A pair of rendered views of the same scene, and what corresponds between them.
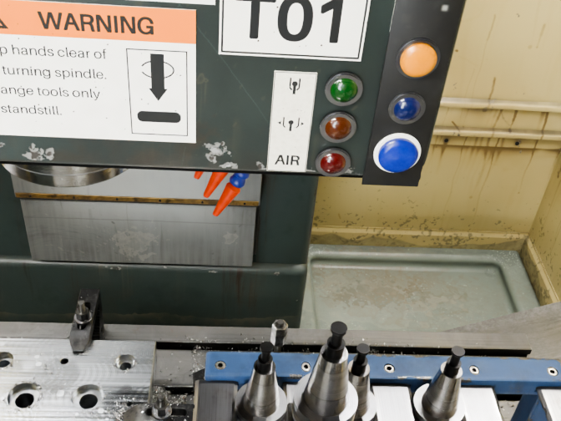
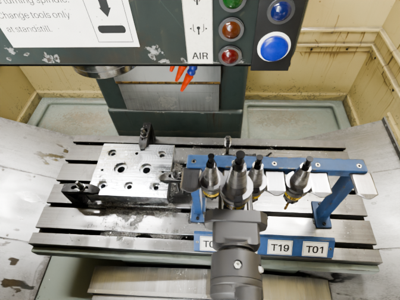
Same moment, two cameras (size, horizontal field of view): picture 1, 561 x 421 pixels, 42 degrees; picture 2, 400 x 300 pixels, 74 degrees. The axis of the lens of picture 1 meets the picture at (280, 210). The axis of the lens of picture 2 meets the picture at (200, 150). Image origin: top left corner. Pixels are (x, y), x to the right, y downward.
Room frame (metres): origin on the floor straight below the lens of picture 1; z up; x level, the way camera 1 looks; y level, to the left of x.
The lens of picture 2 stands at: (0.18, -0.05, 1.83)
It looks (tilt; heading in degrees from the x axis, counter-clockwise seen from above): 53 degrees down; 13
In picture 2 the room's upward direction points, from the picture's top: 5 degrees counter-clockwise
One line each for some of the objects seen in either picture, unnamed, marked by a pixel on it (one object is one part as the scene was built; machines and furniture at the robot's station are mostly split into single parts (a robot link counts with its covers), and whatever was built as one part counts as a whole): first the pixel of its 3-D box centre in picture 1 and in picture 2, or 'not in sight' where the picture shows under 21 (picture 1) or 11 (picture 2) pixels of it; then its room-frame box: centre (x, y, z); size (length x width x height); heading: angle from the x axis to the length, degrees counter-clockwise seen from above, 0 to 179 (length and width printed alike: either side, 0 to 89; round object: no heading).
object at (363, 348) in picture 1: (361, 357); (258, 161); (0.54, -0.11, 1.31); 0.02 x 0.02 x 0.03
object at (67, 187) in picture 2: not in sight; (83, 192); (0.55, 0.48, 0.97); 0.13 x 0.03 x 0.15; 96
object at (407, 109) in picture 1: (406, 108); (280, 11); (0.46, -0.08, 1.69); 0.02 x 0.01 x 0.02; 96
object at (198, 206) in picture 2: not in sight; (196, 190); (0.58, 0.06, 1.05); 0.10 x 0.05 x 0.30; 6
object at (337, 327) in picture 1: (336, 340); (239, 160); (0.44, -0.06, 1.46); 0.02 x 0.02 x 0.03
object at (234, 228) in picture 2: not in sight; (235, 245); (0.34, -0.07, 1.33); 0.13 x 0.12 x 0.10; 96
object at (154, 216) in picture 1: (137, 159); (164, 64); (1.08, 0.27, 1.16); 0.48 x 0.05 x 0.51; 96
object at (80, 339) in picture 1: (86, 328); (146, 139); (0.82, 0.32, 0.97); 0.13 x 0.03 x 0.15; 6
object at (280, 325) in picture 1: (277, 346); (227, 147); (0.83, -0.02, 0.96); 0.03 x 0.03 x 0.13
